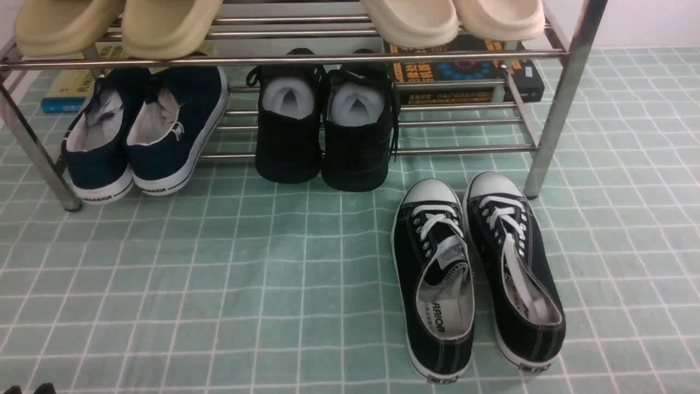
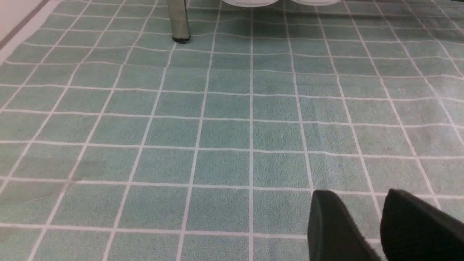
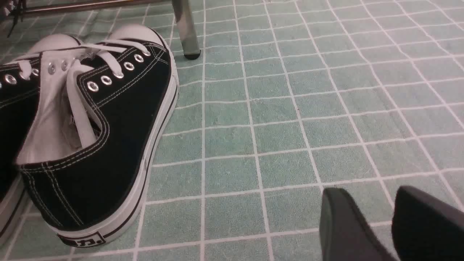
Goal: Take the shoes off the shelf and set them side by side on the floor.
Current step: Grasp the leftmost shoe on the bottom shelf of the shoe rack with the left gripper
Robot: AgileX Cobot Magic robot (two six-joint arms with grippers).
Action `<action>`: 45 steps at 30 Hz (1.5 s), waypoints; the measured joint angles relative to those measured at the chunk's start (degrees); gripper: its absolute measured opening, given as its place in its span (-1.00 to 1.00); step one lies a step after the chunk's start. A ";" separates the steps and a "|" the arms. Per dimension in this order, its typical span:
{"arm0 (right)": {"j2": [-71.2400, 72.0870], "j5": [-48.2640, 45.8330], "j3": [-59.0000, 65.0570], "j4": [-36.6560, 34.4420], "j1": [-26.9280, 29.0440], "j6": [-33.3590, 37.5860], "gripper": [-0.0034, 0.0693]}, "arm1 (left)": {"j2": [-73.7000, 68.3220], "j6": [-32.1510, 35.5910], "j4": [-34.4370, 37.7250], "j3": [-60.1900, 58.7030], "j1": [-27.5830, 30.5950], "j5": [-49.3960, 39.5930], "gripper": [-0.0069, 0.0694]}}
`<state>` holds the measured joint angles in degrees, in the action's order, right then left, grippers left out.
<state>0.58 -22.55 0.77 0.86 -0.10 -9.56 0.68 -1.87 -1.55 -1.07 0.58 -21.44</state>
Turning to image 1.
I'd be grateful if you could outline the green checkered floor cloth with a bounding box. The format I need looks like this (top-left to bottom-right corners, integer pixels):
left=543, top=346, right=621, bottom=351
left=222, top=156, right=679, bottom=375
left=1, top=48, right=699, bottom=393

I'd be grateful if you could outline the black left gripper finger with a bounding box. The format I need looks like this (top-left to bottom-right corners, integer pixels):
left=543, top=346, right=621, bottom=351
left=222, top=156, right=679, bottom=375
left=33, top=383, right=57, bottom=394

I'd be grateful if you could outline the tan foam slipper, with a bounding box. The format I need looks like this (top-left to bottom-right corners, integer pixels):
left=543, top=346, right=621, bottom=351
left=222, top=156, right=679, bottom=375
left=14, top=1, right=125, bottom=57
left=121, top=1, right=223, bottom=60

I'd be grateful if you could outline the black mesh sneaker, left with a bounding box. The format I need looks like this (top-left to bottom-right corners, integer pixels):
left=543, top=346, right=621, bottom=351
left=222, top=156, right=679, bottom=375
left=247, top=64, right=326, bottom=184

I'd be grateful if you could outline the black canvas lace-up sneaker, left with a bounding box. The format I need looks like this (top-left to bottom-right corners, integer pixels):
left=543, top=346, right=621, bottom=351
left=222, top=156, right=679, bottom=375
left=392, top=178, right=476, bottom=384

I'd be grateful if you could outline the cream foam slipper, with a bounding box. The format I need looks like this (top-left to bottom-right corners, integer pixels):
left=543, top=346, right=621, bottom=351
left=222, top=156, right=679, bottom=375
left=453, top=1, right=545, bottom=42
left=360, top=1, right=459, bottom=48

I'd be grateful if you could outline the black canvas lace-up sneaker, right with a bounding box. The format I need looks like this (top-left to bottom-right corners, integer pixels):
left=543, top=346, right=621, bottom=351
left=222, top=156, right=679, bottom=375
left=462, top=171, right=567, bottom=373

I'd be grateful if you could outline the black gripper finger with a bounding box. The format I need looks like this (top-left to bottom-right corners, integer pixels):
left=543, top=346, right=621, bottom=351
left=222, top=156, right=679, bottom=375
left=3, top=386, right=22, bottom=394

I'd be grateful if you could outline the black and orange book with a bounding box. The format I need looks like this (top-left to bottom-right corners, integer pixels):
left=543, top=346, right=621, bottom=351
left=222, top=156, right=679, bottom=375
left=383, top=35, right=545, bottom=105

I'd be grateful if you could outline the cream foam slipper, far right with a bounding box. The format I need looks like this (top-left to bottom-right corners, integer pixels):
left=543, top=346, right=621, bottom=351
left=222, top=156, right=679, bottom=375
left=453, top=1, right=545, bottom=42

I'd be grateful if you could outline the black canvas lace-up sneaker, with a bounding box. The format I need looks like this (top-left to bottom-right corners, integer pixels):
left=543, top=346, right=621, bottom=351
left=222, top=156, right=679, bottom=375
left=392, top=178, right=476, bottom=384
left=462, top=171, right=567, bottom=373

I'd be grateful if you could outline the tan foam slipper, far left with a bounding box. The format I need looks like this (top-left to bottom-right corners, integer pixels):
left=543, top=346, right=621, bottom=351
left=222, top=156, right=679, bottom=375
left=14, top=1, right=125, bottom=57

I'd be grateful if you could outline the black mesh sneaker, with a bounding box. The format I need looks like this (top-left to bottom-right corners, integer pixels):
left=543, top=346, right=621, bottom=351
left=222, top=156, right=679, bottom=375
left=247, top=64, right=326, bottom=184
left=322, top=63, right=400, bottom=193

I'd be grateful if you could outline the yellow and blue book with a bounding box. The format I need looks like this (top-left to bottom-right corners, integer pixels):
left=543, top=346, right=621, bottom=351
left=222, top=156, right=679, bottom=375
left=40, top=42, right=217, bottom=114

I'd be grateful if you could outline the silver metal shoe rack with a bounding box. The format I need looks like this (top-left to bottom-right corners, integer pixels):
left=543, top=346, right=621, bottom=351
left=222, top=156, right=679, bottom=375
left=2, top=1, right=607, bottom=212

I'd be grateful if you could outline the black mesh sneaker, right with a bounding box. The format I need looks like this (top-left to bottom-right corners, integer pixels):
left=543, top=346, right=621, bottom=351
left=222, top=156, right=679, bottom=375
left=322, top=63, right=400, bottom=193

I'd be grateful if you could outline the navy slip-on shoe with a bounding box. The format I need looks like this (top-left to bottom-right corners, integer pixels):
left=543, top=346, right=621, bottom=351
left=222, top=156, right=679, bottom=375
left=61, top=68, right=151, bottom=205
left=126, top=66, right=229, bottom=195

